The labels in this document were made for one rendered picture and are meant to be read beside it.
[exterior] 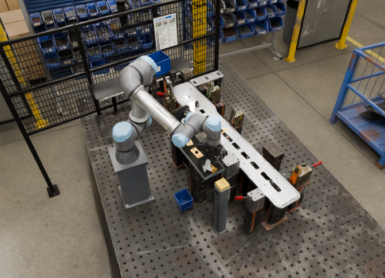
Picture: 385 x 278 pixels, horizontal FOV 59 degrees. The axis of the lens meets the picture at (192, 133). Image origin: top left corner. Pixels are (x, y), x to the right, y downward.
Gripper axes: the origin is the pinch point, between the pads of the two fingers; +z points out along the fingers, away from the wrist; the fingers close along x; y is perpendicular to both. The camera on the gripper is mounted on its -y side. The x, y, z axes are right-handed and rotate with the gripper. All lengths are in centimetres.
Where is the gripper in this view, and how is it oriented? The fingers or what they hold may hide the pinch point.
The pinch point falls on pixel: (209, 165)
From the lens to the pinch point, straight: 192.8
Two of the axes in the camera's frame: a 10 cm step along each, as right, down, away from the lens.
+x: 7.0, -5.0, 5.1
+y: 7.1, 4.7, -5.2
